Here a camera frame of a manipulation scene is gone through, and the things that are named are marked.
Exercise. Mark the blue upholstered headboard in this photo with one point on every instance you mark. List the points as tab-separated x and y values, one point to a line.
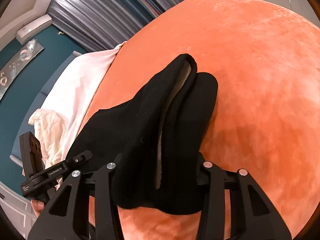
37	103

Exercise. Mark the white blanket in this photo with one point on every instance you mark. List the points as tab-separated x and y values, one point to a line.
73	92

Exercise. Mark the black pants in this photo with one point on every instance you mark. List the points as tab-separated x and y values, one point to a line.
157	137

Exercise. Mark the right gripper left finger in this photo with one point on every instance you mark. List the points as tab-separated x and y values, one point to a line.
77	205

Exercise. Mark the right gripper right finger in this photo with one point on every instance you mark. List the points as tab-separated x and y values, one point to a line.
234	200

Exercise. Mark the person's left hand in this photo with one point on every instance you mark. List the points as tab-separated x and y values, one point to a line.
37	206

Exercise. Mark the framed wall picture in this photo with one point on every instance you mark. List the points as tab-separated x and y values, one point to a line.
17	63

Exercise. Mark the orange plush bed cover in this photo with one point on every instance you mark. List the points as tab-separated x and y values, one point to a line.
266	119

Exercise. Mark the white air conditioner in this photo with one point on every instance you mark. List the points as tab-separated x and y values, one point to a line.
33	28

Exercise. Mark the grey curtains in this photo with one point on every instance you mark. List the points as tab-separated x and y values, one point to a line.
102	24

